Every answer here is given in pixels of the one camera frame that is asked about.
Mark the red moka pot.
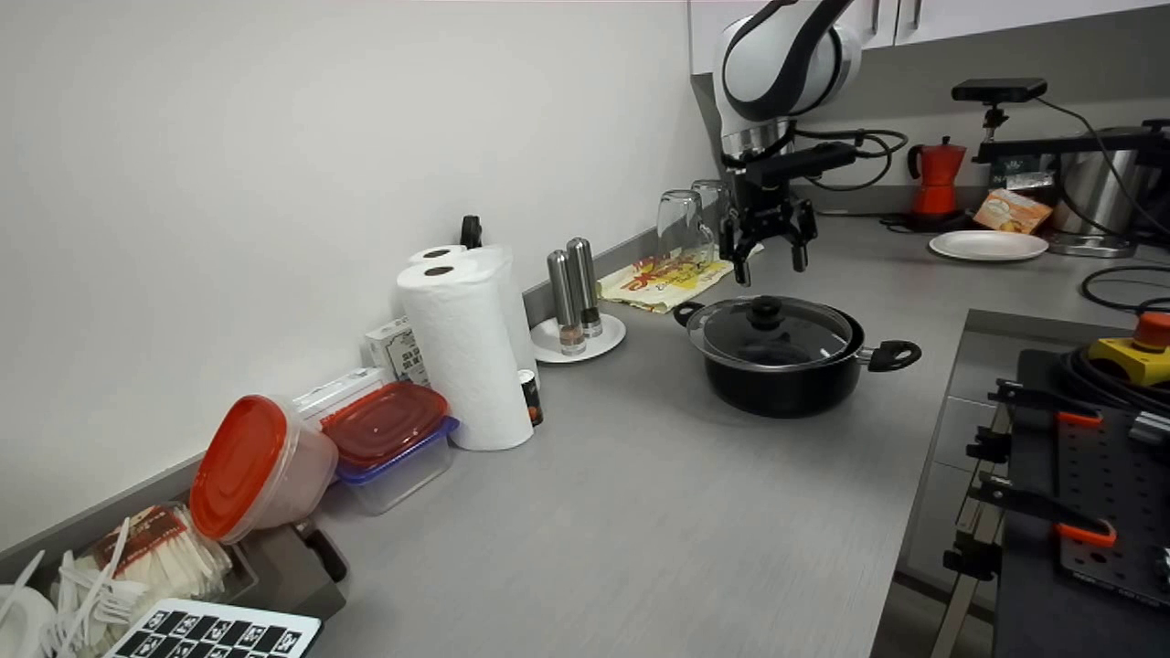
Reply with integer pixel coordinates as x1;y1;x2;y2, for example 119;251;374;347
907;136;968;218

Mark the clear drinking glass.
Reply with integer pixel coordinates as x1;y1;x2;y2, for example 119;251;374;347
691;178;734;248
654;188;718;271

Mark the rectangular container with blue lid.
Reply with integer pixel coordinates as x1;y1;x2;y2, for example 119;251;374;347
335;417;461;516

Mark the black orange clamp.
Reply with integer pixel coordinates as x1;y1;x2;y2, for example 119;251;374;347
985;378;1104;431
967;474;1119;550

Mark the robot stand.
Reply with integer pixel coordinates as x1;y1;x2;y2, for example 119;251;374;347
931;347;1170;658

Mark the orange packet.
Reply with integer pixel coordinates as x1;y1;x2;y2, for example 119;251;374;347
972;188;1055;236

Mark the flat white box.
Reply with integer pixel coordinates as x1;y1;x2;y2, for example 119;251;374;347
292;366;390;431

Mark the heap of white plastic forks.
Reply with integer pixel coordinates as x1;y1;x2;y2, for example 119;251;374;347
0;517;140;658

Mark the small dark bottle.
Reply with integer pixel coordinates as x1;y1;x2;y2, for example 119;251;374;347
517;367;546;429

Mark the black white calibration board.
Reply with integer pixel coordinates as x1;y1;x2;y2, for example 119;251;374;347
101;598;324;658

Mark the white plate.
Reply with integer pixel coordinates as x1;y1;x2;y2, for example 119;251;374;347
929;229;1050;263

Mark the grey organizer tray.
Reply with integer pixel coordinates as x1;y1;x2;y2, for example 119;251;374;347
0;519;349;658

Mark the small white saucer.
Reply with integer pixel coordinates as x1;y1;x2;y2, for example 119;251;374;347
529;313;628;365

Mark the round container with red lid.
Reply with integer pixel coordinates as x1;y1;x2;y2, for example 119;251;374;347
188;394;340;546

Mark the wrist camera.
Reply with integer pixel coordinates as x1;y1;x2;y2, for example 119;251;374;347
742;140;861;188

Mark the glass pot lid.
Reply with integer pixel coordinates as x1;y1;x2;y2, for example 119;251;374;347
686;294;855;369

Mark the coil of black cable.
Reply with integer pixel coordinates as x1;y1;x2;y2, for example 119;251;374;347
1058;345;1170;414

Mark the yellow emergency stop button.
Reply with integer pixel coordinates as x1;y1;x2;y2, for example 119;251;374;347
1087;312;1170;387

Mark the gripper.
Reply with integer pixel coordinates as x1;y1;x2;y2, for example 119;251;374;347
718;176;820;288

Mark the steel grinder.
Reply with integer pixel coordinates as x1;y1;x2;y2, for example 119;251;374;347
546;249;588;356
566;237;604;340

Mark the printed yellow cloth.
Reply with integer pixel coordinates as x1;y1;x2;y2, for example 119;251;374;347
596;241;765;315

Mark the rectangular container with red lid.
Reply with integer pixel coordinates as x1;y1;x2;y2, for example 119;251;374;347
321;380;452;472

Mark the white printed box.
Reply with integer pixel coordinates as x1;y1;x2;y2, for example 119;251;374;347
365;316;431;387

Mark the camera on mount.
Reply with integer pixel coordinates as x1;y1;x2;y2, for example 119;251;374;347
950;77;1049;141

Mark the black cooking pot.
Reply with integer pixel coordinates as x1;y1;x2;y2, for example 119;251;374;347
673;294;923;420

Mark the paper towel roll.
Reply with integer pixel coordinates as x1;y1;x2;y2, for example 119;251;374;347
408;243;541;387
396;255;537;452

